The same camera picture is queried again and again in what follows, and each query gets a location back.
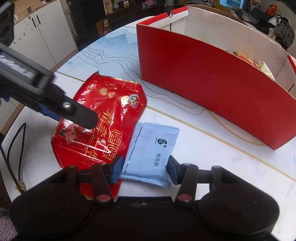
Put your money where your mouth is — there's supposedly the black cable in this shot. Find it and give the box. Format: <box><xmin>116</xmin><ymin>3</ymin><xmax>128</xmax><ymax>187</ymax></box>
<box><xmin>6</xmin><ymin>123</ymin><xmax>27</xmax><ymax>193</ymax></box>

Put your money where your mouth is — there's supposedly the large red snack bag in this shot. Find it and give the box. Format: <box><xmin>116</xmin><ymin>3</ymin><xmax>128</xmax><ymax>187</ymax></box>
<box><xmin>51</xmin><ymin>71</ymin><xmax>148</xmax><ymax>201</ymax></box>

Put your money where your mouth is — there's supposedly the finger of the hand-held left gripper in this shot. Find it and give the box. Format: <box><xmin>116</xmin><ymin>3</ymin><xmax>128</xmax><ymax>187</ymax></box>
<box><xmin>38</xmin><ymin>94</ymin><xmax>99</xmax><ymax>130</ymax></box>

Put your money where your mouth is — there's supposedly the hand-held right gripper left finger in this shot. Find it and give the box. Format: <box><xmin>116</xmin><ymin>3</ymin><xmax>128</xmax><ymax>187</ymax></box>
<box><xmin>58</xmin><ymin>156</ymin><xmax>124</xmax><ymax>206</ymax></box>

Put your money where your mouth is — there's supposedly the white cabinet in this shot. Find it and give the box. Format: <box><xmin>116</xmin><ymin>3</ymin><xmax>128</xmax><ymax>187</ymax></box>
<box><xmin>0</xmin><ymin>0</ymin><xmax>78</xmax><ymax>136</ymax></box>

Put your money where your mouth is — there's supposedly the window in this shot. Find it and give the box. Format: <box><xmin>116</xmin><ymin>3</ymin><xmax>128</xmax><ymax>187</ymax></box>
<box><xmin>218</xmin><ymin>0</ymin><xmax>245</xmax><ymax>10</ymax></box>

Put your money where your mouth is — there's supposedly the pile of clothes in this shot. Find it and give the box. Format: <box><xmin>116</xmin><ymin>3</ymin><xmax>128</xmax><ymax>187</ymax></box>
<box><xmin>268</xmin><ymin>14</ymin><xmax>295</xmax><ymax>47</ymax></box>

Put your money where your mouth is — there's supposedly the white paper bag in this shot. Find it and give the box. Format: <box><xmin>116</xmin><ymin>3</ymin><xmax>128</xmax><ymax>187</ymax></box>
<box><xmin>103</xmin><ymin>0</ymin><xmax>114</xmax><ymax>14</ymax></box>

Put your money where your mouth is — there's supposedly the red cardboard box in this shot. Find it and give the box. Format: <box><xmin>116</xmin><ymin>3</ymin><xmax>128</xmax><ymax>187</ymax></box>
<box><xmin>136</xmin><ymin>6</ymin><xmax>296</xmax><ymax>151</ymax></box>

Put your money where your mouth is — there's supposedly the brown cardboard box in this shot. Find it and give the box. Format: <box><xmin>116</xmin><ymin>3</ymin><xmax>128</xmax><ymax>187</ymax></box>
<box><xmin>96</xmin><ymin>19</ymin><xmax>112</xmax><ymax>37</ymax></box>

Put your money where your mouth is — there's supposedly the blue snack packet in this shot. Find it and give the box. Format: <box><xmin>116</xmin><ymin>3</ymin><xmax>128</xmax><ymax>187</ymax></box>
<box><xmin>119</xmin><ymin>122</ymin><xmax>180</xmax><ymax>188</ymax></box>

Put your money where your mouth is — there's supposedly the dark red chips bag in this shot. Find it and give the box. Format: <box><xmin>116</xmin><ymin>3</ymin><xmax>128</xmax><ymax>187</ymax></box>
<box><xmin>233</xmin><ymin>51</ymin><xmax>260</xmax><ymax>69</ymax></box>

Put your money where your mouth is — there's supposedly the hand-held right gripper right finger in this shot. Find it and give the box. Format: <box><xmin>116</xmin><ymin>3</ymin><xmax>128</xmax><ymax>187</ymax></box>
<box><xmin>167</xmin><ymin>155</ymin><xmax>234</xmax><ymax>206</ymax></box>

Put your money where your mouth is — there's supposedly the dark television cabinet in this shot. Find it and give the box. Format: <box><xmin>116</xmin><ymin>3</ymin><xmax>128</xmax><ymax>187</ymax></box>
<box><xmin>102</xmin><ymin>0</ymin><xmax>185</xmax><ymax>24</ymax></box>

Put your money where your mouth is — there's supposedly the cream pyramid snack packet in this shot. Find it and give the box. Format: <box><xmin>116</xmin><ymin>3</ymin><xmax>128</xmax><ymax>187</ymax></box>
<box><xmin>258</xmin><ymin>61</ymin><xmax>277</xmax><ymax>80</ymax></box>

